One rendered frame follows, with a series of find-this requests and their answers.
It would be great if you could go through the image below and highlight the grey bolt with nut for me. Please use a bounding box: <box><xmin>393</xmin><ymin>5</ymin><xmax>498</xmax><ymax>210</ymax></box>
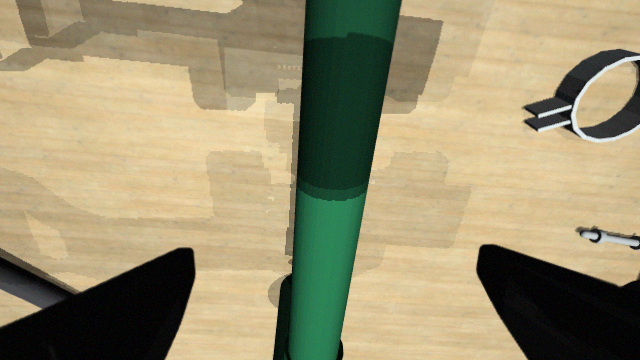
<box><xmin>580</xmin><ymin>229</ymin><xmax>640</xmax><ymax>250</ymax></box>

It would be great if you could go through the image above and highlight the dark green cylinder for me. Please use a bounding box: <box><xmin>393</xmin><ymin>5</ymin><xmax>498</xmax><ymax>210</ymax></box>
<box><xmin>288</xmin><ymin>0</ymin><xmax>402</xmax><ymax>360</ymax></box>
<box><xmin>273</xmin><ymin>274</ymin><xmax>292</xmax><ymax>360</ymax></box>

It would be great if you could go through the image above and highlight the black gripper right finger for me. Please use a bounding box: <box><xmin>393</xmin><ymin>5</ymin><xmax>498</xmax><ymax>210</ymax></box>
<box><xmin>476</xmin><ymin>244</ymin><xmax>640</xmax><ymax>360</ymax></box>

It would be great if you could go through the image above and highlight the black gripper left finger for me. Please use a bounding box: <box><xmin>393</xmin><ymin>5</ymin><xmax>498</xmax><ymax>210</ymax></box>
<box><xmin>0</xmin><ymin>247</ymin><xmax>196</xmax><ymax>360</ymax></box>

